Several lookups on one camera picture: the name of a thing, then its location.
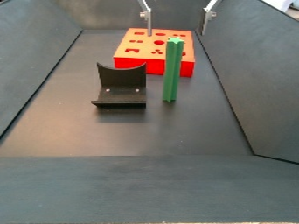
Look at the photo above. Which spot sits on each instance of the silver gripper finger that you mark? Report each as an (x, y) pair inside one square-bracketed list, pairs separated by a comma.
[(208, 14), (145, 14)]

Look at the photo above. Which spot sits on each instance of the green star-shaped bar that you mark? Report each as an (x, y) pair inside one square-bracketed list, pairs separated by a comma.
[(173, 56)]

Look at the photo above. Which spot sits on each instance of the red shape-sorting board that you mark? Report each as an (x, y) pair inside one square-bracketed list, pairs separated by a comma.
[(141, 49)]

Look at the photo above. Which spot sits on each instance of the black curved holder stand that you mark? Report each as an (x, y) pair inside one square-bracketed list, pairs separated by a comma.
[(121, 87)]

